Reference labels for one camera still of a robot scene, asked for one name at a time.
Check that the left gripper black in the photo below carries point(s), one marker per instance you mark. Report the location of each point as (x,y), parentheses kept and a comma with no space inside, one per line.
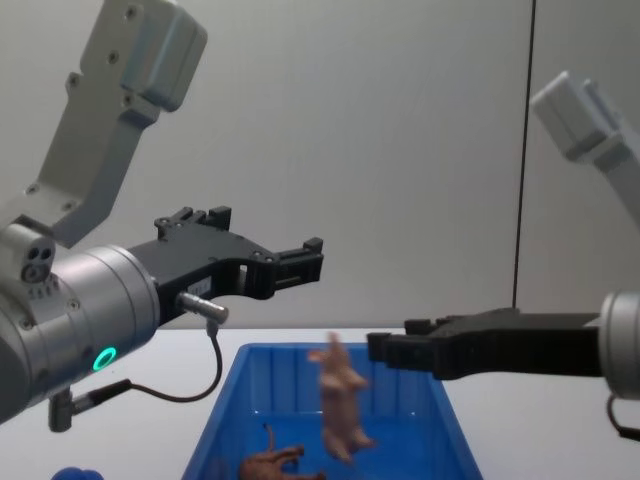
(210,252)

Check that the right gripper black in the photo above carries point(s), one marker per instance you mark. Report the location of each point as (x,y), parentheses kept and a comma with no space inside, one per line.
(515,345)

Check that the pink toy pig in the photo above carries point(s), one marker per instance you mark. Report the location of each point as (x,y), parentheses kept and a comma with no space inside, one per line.
(340,395)

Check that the right robot arm with bracket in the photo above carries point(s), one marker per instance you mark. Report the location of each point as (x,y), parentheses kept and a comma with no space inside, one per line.
(620,340)

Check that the left robot arm with bracket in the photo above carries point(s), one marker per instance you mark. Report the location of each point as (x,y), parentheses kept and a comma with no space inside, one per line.
(95,295)

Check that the blue plastic bin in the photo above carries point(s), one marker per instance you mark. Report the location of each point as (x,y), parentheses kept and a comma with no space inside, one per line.
(280,395)

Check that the brown toy animal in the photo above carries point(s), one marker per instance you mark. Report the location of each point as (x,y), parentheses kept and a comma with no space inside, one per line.
(265,462)

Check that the small blue round object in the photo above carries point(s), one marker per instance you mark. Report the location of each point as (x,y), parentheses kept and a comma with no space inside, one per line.
(77,474)

